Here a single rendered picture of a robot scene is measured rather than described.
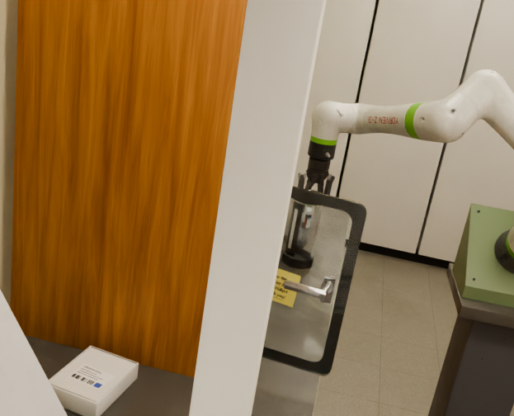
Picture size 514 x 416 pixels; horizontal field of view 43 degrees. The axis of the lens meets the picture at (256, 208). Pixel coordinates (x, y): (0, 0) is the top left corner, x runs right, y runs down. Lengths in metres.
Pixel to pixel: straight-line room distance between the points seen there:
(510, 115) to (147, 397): 1.28
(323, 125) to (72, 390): 1.25
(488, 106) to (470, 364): 0.81
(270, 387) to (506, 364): 0.99
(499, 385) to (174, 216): 1.33
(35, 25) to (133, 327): 0.64
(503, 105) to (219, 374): 1.65
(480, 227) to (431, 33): 2.37
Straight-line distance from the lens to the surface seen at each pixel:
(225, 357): 0.49
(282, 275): 1.38
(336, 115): 2.21
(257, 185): 0.43
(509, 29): 4.44
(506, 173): 4.59
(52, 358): 1.51
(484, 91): 2.02
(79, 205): 1.39
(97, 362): 1.43
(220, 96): 1.24
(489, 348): 2.22
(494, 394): 2.32
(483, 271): 2.14
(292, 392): 1.49
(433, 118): 1.95
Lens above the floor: 1.79
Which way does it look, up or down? 20 degrees down
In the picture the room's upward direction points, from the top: 9 degrees clockwise
